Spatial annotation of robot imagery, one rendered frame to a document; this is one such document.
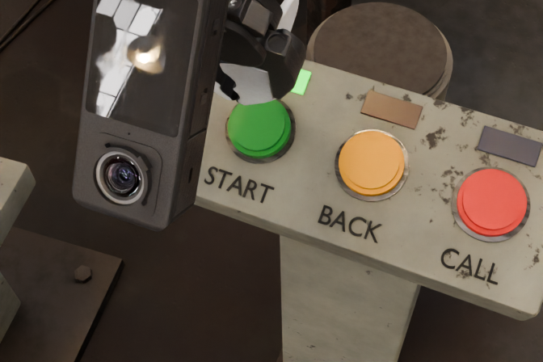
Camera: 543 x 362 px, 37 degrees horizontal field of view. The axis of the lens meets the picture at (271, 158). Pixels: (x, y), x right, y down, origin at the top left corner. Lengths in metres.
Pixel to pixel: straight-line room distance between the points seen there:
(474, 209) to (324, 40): 0.24
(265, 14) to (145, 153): 0.08
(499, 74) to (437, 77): 0.71
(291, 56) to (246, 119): 0.16
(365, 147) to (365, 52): 0.18
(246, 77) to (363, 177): 0.13
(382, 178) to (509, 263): 0.09
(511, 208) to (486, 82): 0.86
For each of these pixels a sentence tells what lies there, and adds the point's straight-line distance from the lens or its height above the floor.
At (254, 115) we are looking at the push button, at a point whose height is 0.61.
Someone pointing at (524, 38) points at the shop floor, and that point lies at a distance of 1.43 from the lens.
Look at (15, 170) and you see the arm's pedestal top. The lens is 0.91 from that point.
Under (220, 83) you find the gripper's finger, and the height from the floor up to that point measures 0.69.
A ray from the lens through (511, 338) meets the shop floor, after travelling 1.14.
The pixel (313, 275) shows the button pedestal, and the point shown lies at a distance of 0.59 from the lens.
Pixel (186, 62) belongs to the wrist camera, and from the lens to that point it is 0.30.
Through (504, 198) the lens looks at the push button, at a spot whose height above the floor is 0.61.
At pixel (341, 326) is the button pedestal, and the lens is 0.66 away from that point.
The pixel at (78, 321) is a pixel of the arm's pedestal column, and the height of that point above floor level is 0.02.
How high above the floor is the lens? 1.03
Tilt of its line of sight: 57 degrees down
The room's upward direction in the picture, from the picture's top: 2 degrees counter-clockwise
